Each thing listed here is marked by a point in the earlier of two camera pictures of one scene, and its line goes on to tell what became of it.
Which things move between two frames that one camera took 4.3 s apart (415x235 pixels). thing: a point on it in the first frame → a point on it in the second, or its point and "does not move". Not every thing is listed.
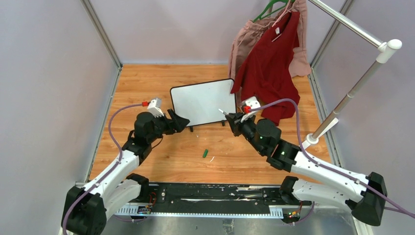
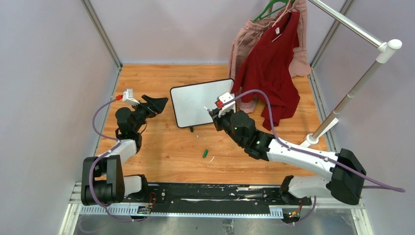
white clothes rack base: (309, 139) does not move
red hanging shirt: (269, 74) does not move
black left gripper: (175, 125) → (156, 106)
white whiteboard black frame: (203, 103) does not move
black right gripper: (234, 119) → (217, 120)
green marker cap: (205, 152) does not move
